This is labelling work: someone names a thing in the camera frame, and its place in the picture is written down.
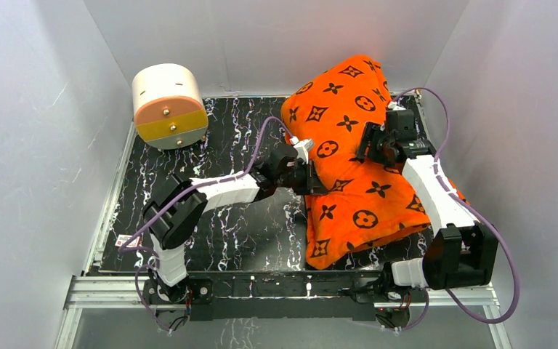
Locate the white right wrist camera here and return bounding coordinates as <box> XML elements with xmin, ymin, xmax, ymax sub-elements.
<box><xmin>387</xmin><ymin>101</ymin><xmax>404</xmax><ymax>111</ymax></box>

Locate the aluminium frame rail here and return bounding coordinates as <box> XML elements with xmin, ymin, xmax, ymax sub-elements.
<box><xmin>55</xmin><ymin>276</ymin><xmax>512</xmax><ymax>348</ymax></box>

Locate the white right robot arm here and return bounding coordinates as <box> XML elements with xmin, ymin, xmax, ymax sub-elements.
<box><xmin>355</xmin><ymin>110</ymin><xmax>498</xmax><ymax>301</ymax></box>

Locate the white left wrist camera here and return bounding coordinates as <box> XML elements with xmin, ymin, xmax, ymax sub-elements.
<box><xmin>289</xmin><ymin>136</ymin><xmax>314</xmax><ymax>164</ymax></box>

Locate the orange patterned pillowcase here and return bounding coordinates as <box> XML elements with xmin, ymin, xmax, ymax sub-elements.
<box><xmin>280</xmin><ymin>54</ymin><xmax>468</xmax><ymax>270</ymax></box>

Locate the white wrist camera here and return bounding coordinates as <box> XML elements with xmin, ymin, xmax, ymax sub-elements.
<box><xmin>387</xmin><ymin>101</ymin><xmax>404</xmax><ymax>111</ymax></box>
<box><xmin>289</xmin><ymin>136</ymin><xmax>314</xmax><ymax>164</ymax></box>

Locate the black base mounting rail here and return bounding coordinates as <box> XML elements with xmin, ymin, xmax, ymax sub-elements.
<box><xmin>141</xmin><ymin>270</ymin><xmax>411</xmax><ymax>326</ymax></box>

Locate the cream drum with orange face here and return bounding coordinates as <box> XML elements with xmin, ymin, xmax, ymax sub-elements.
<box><xmin>132</xmin><ymin>63</ymin><xmax>209</xmax><ymax>150</ymax></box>

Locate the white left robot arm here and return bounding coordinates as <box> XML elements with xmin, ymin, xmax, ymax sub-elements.
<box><xmin>142</xmin><ymin>140</ymin><xmax>328</xmax><ymax>303</ymax></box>

